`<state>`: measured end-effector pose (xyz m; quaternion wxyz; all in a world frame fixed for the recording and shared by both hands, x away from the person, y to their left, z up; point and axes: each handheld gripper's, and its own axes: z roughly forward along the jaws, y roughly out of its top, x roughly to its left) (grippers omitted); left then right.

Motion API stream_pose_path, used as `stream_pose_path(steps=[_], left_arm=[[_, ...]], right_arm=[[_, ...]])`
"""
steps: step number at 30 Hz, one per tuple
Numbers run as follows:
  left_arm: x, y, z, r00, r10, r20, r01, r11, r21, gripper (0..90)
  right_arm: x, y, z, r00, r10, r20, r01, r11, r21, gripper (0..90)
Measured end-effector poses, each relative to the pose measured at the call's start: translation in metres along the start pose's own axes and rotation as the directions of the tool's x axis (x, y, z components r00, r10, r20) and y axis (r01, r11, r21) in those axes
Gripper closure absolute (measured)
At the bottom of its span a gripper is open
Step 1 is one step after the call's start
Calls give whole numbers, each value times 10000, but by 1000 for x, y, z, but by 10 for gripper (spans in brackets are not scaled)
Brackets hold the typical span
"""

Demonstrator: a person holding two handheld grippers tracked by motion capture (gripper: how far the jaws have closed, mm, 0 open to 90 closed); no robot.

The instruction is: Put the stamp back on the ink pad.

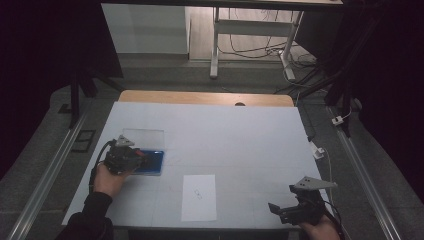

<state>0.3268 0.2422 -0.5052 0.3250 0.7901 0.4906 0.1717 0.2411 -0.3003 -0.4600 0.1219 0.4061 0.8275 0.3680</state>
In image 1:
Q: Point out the white paper sheet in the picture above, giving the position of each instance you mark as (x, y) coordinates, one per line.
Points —
(199, 206)

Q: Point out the white table cover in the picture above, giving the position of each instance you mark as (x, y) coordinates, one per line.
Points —
(233, 140)

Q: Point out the blue ink pad box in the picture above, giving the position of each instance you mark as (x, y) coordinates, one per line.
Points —
(156, 168)

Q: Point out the white plug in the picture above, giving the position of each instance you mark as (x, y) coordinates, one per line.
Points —
(337, 120)

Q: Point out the red stamp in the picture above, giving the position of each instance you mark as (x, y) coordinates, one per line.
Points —
(140, 153)

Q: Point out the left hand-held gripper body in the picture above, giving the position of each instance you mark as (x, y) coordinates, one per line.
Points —
(121, 160)

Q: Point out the white power adapter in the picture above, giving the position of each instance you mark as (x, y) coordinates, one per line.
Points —
(317, 152)

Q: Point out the person's left hand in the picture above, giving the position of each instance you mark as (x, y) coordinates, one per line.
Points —
(108, 183)

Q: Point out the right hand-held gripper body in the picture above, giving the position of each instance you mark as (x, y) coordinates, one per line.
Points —
(306, 211)

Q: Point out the black metal stand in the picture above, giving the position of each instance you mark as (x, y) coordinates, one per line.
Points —
(75, 100)
(340, 90)

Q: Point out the white desk frame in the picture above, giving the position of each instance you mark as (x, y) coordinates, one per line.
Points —
(253, 28)

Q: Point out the white cabinet panel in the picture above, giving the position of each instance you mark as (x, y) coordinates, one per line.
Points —
(145, 28)

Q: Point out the person's right hand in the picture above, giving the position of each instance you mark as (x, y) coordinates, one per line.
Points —
(320, 232)

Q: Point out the aluminium rail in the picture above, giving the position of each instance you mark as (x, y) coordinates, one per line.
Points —
(46, 176)
(363, 180)

